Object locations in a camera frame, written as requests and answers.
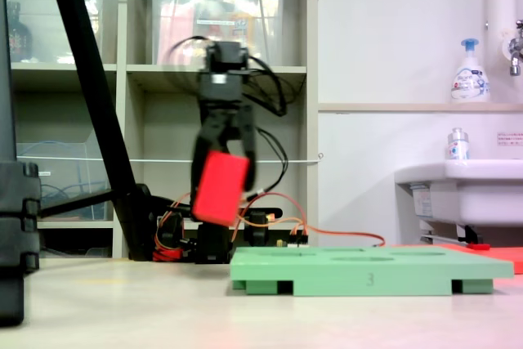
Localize large clear storage bin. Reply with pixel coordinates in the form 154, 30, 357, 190
150, 0, 287, 67

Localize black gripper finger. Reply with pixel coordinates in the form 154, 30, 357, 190
190, 105, 229, 197
238, 104, 259, 194

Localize clear bin with blue cables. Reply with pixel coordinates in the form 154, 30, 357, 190
16, 131, 114, 221

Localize dark round bottle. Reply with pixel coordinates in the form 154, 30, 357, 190
6, 1, 34, 64

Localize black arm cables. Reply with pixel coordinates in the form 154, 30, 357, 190
169, 35, 300, 204

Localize white blue soap pump bottle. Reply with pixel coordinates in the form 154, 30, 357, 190
450, 38, 491, 104

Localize white sink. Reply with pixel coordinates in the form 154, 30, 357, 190
393, 159, 523, 244

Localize orange cable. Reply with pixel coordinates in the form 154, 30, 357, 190
171, 191, 387, 248

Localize clear bin with bottles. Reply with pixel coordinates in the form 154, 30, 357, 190
6, 0, 108, 65

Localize red orange wire bundle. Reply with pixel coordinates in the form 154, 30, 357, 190
152, 208, 185, 262

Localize small silver-capped bottle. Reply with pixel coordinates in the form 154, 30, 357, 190
446, 127, 472, 161

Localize black table clamp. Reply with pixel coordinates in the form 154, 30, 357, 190
244, 209, 271, 248

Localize green shape board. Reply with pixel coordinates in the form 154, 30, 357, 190
229, 245, 515, 298

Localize beige shelf unit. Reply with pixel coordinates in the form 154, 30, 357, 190
0, 0, 320, 259

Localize pink-capped bottle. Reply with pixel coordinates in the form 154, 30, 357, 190
230, 0, 262, 66

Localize dark grey vertical panel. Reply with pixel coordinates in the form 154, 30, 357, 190
0, 0, 18, 163

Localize black tripod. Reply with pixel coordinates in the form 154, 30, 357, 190
38, 0, 156, 262

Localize small circuit board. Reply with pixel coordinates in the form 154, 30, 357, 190
274, 236, 311, 249

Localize metal faucet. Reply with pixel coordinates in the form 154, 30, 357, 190
501, 19, 523, 78

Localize notched black stack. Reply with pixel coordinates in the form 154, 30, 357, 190
0, 160, 42, 328

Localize red square block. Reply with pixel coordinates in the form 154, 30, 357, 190
190, 150, 252, 228

